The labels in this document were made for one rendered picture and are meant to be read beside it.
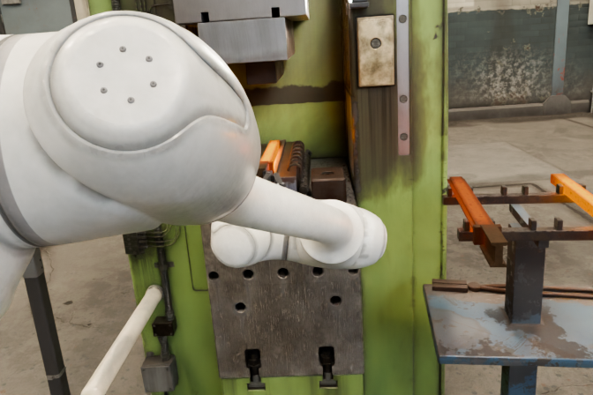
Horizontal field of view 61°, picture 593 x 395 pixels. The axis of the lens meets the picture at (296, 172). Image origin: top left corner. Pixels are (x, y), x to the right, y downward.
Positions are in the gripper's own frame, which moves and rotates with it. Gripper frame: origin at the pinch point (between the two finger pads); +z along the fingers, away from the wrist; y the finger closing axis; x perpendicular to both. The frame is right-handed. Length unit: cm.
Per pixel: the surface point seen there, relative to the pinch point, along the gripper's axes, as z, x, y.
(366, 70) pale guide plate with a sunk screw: 17.4, 20.4, 26.6
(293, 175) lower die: 5.8, -2.7, 6.9
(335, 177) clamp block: 6.3, -3.9, 17.2
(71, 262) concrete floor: 181, -104, -151
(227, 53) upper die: 5.6, 27.5, -6.3
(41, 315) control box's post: -5, -32, -57
